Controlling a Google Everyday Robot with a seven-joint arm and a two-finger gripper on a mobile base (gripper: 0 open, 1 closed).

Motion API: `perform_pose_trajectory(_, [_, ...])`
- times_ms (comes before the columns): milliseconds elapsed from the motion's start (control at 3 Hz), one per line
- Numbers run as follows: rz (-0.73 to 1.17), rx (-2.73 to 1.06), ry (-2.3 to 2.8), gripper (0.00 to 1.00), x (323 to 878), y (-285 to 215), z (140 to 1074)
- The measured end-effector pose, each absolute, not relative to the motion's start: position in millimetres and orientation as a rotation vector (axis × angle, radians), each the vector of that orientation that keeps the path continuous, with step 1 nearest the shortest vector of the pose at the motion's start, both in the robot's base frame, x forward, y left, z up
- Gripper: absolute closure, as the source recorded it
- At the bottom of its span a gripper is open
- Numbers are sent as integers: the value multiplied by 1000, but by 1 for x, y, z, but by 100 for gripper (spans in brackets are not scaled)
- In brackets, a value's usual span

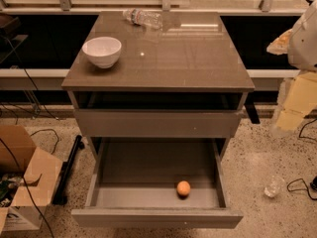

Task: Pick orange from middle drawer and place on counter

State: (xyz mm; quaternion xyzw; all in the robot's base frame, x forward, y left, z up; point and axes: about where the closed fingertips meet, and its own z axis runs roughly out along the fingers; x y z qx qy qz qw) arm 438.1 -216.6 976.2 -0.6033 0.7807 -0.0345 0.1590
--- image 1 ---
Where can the black tripod leg bar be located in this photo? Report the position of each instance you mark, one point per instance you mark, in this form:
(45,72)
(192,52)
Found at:
(60,197)

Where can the closed grey top drawer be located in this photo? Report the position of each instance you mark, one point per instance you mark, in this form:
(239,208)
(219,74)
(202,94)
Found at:
(150,124)

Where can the metal window railing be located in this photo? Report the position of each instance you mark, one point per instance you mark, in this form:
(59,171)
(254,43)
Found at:
(158,0)

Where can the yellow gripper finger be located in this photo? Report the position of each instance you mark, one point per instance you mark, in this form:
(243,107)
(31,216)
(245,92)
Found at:
(296,99)
(280,45)

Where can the open grey middle drawer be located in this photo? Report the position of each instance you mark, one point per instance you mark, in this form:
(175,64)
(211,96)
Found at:
(134,186)

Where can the orange fruit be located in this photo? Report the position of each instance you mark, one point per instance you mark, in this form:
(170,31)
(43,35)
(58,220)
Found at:
(183,188)

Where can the white ceramic bowl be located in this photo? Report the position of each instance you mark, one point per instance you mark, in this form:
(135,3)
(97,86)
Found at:
(102,51)

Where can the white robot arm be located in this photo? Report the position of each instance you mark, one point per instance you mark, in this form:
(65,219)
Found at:
(302,48)

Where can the brown cardboard box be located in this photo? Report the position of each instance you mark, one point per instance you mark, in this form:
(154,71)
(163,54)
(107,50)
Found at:
(28,178)

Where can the clear plastic water bottle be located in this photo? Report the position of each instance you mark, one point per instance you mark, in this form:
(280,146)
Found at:
(140,17)

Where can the brown cabinet with glossy top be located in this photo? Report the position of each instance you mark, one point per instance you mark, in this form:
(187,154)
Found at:
(190,65)

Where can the clear glass on floor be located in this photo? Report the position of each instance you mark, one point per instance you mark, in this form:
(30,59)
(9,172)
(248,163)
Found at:
(274,187)

